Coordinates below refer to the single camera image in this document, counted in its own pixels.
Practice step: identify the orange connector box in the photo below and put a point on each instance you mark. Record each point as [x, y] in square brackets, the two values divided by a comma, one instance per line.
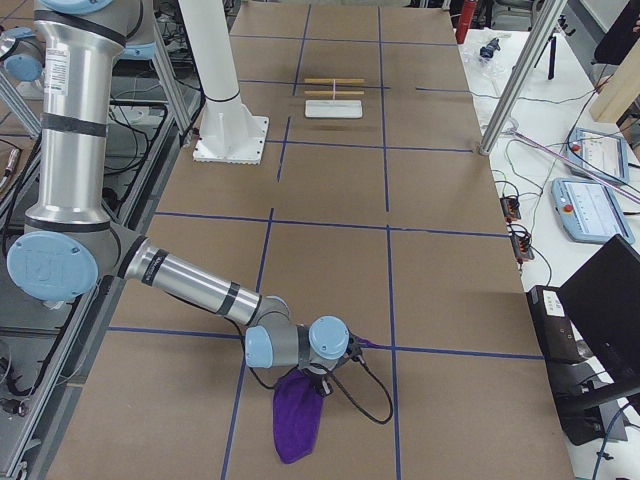
[521, 241]
[510, 206]

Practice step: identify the wooden beam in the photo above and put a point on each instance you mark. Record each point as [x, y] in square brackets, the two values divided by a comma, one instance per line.
[620, 91]

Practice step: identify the aluminium frame post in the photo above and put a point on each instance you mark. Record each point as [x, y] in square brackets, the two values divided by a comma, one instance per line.
[533, 47]

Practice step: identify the orange connector box far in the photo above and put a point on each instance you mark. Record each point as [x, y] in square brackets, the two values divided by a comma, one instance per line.
[510, 206]

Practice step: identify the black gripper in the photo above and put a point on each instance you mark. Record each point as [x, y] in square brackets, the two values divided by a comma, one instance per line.
[317, 379]

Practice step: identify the folded dark umbrella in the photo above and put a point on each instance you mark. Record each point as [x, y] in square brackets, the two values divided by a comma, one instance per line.
[488, 51]

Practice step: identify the teach pendant near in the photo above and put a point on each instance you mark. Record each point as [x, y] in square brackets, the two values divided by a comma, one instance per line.
[589, 211]

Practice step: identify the white towel rack base tray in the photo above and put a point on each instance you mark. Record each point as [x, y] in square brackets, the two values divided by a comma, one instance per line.
[333, 109]

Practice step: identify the orange connector box near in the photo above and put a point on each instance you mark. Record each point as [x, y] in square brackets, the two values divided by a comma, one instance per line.
[521, 241]

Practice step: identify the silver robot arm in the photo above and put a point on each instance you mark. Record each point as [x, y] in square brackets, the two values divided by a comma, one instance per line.
[70, 242]

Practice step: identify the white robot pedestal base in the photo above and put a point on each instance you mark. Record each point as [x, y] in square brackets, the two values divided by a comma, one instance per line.
[228, 131]

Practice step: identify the reacher grabber tool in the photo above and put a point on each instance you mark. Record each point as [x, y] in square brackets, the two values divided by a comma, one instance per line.
[624, 189]

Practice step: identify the red cylinder bottle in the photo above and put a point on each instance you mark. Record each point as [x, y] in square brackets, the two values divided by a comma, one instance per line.
[465, 20]

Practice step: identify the purple towel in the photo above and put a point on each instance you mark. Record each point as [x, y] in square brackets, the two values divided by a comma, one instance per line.
[297, 408]

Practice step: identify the black computer box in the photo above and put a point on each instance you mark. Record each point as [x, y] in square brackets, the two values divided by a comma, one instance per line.
[553, 327]

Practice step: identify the teach pendant far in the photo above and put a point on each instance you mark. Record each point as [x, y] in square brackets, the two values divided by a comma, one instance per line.
[605, 155]

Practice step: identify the teach pendant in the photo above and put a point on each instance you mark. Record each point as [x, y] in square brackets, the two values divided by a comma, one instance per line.
[589, 211]
[605, 155]

